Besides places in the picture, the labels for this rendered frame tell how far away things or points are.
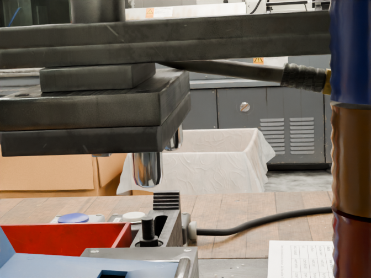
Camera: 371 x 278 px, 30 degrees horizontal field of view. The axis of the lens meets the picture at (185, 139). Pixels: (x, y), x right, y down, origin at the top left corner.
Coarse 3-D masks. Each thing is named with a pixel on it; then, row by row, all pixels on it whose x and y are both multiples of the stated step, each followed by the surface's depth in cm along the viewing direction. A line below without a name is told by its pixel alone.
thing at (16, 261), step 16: (0, 240) 55; (0, 256) 54; (16, 256) 56; (32, 256) 56; (48, 256) 56; (64, 256) 56; (0, 272) 53; (16, 272) 53; (32, 272) 53; (48, 272) 53; (64, 272) 53; (80, 272) 53; (96, 272) 53; (112, 272) 54; (128, 272) 53; (144, 272) 53; (160, 272) 53
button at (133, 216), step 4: (132, 212) 89; (136, 212) 89; (140, 212) 89; (124, 216) 87; (128, 216) 87; (132, 216) 87; (136, 216) 87; (140, 216) 87; (144, 216) 87; (124, 220) 87; (128, 220) 87; (132, 220) 87; (136, 220) 87; (140, 220) 87
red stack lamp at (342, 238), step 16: (336, 208) 23; (336, 224) 23; (352, 224) 22; (368, 224) 21; (336, 240) 23; (352, 240) 22; (368, 240) 21; (336, 256) 23; (352, 256) 22; (368, 256) 21; (336, 272) 23; (352, 272) 22; (368, 272) 22
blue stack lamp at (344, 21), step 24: (336, 0) 21; (360, 0) 20; (336, 24) 21; (360, 24) 20; (336, 48) 21; (360, 48) 20; (336, 72) 22; (360, 72) 21; (336, 96) 22; (360, 96) 21
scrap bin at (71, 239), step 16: (0, 224) 79; (16, 224) 79; (32, 224) 78; (48, 224) 78; (64, 224) 78; (80, 224) 78; (96, 224) 78; (112, 224) 77; (128, 224) 76; (16, 240) 79; (32, 240) 79; (48, 240) 78; (64, 240) 78; (80, 240) 78; (96, 240) 78; (112, 240) 78; (128, 240) 76
